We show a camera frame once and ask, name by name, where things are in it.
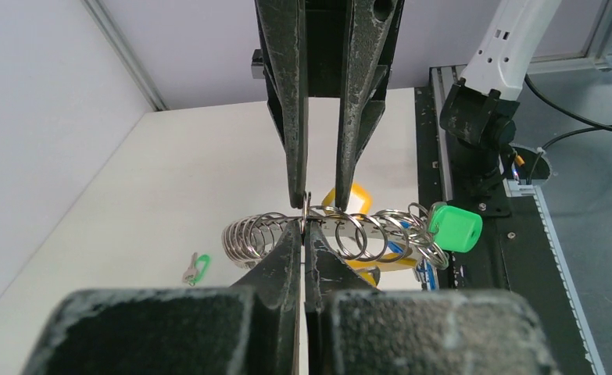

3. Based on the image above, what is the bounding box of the blue key tag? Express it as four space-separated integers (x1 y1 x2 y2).
413 260 439 291

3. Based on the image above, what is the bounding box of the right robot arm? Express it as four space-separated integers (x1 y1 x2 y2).
254 1 560 209

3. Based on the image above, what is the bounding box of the key with green tag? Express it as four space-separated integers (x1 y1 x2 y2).
182 252 211 287

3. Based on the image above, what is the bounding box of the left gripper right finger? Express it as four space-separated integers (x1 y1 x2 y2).
304 223 560 374

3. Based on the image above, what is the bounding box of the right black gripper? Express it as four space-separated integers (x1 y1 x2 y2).
253 1 404 210

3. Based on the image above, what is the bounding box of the key with yellow tag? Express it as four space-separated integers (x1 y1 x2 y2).
321 182 373 214

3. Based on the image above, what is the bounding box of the yellow key tag on ring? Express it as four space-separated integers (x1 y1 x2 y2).
345 253 419 287

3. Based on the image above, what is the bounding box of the green key tag on ring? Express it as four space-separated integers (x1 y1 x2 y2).
428 205 483 253

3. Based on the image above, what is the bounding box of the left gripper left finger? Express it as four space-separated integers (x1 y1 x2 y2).
23 223 302 374

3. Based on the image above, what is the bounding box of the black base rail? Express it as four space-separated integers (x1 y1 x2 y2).
414 66 605 374

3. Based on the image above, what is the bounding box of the right camera cable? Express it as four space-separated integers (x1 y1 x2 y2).
523 72 612 188

